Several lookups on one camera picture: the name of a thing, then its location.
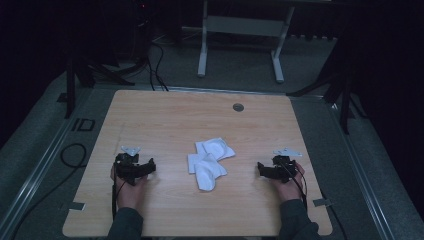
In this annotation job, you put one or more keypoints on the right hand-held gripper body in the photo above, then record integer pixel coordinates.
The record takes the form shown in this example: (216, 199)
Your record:
(283, 168)

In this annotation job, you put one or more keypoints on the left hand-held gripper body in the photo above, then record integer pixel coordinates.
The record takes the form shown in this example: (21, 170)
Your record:
(126, 166)

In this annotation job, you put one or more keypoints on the white sock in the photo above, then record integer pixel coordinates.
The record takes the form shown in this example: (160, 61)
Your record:
(207, 173)
(215, 149)

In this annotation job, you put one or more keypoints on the person's right hand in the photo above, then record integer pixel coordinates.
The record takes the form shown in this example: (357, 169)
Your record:
(288, 190)

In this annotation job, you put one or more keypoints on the person's left hand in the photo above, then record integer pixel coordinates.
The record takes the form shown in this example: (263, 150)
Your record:
(130, 195)

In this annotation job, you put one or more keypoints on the grey tape piece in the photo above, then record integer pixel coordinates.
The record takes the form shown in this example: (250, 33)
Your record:
(322, 202)

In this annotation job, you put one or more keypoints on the black floor tape marking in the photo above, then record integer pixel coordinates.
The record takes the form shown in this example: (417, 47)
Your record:
(83, 125)

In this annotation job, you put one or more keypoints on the round table grommet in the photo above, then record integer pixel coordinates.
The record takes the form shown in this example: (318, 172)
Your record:
(238, 107)

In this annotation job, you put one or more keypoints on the black tripod stand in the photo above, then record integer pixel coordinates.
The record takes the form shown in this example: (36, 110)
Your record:
(340, 93)
(86, 71)

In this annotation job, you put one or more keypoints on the aluminium floor rail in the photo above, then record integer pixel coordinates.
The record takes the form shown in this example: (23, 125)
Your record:
(363, 173)
(36, 166)

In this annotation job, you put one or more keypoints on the white metal desk frame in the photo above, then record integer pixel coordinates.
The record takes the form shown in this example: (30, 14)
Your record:
(240, 26)

